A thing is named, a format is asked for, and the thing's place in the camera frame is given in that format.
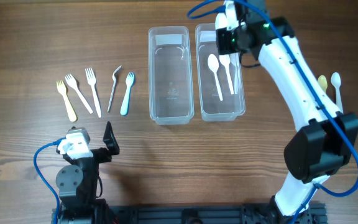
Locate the yellow plastic spoon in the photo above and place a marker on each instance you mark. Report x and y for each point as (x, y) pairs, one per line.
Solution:
(322, 81)

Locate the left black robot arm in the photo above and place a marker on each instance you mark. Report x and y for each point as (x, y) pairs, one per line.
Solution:
(78, 183)

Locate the translucent clear spoon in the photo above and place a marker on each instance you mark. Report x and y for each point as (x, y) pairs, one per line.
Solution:
(235, 61)

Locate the white small spoon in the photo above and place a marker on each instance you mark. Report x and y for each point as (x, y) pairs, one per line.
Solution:
(336, 82)

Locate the clear plastic container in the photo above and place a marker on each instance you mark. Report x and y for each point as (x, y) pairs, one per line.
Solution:
(170, 76)
(212, 109)

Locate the clear right plastic container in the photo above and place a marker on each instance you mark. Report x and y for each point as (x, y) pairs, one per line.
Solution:
(212, 109)

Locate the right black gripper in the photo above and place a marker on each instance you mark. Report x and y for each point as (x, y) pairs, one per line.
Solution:
(224, 46)

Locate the white long plastic fork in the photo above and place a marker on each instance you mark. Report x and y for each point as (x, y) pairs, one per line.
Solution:
(91, 79)

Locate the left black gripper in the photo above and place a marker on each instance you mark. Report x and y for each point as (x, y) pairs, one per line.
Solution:
(109, 139)

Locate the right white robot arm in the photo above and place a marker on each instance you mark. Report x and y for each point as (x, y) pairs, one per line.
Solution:
(324, 139)

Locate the white ribbed spoon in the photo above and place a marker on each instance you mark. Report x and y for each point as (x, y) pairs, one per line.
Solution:
(213, 65)

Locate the clear left plastic container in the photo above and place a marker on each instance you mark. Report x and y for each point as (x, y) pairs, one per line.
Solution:
(170, 76)

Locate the yellow plastic fork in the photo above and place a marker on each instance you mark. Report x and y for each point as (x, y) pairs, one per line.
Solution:
(61, 87)

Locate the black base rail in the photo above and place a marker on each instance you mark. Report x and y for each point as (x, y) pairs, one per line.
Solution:
(244, 214)

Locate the light blue plastic fork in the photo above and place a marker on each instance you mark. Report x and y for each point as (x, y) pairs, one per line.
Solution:
(125, 103)

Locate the white short plastic fork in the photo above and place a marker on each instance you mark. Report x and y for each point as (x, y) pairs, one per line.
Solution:
(72, 82)

